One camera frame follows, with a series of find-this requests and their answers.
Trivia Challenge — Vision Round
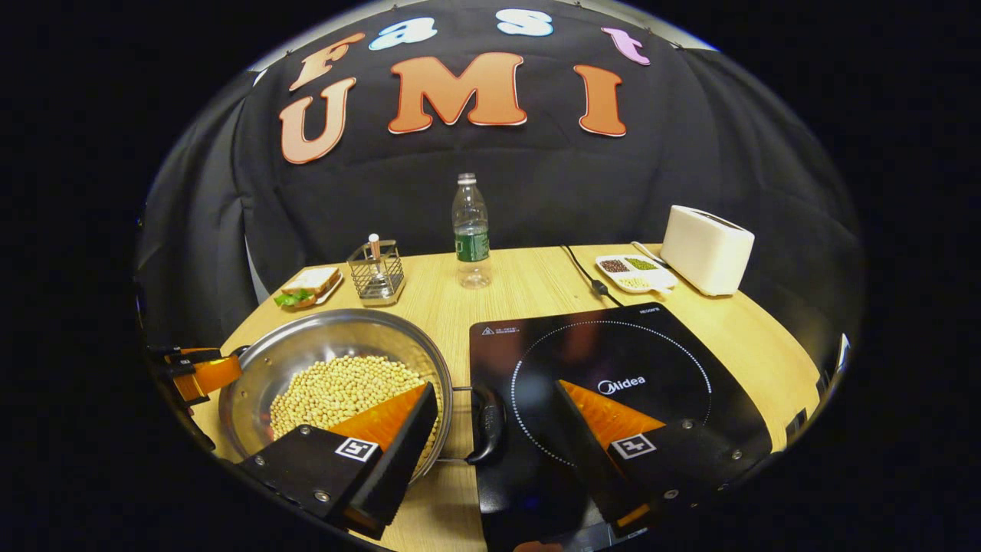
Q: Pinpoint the stainless steel pot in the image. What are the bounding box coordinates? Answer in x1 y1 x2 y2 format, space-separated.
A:
218 308 507 485

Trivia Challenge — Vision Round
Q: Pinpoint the clear plastic water bottle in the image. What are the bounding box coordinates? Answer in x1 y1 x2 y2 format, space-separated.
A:
451 172 492 290

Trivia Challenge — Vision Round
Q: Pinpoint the white divided bean dish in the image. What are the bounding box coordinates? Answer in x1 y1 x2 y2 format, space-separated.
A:
595 254 679 295

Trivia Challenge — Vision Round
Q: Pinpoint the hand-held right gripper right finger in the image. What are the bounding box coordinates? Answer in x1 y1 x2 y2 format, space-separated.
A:
553 378 769 537

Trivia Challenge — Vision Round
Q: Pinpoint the white toaster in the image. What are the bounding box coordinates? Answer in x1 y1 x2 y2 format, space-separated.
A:
660 205 756 297

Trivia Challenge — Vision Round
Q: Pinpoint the black induction cooktop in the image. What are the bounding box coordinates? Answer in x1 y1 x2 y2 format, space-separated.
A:
469 301 773 552

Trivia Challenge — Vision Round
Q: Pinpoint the wire utensil holder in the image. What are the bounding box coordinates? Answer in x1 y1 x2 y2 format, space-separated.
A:
347 233 405 307

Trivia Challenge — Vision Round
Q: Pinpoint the sandwich on small plate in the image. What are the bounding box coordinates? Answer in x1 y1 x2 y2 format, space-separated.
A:
274 266 343 310

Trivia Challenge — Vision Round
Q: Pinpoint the black power cable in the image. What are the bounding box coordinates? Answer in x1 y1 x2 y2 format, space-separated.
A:
562 245 625 307

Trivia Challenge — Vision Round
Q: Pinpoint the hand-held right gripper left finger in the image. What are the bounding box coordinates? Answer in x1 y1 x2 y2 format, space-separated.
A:
238 381 440 540

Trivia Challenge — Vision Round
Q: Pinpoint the pile of soybeans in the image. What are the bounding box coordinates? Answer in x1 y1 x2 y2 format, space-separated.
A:
270 354 441 461

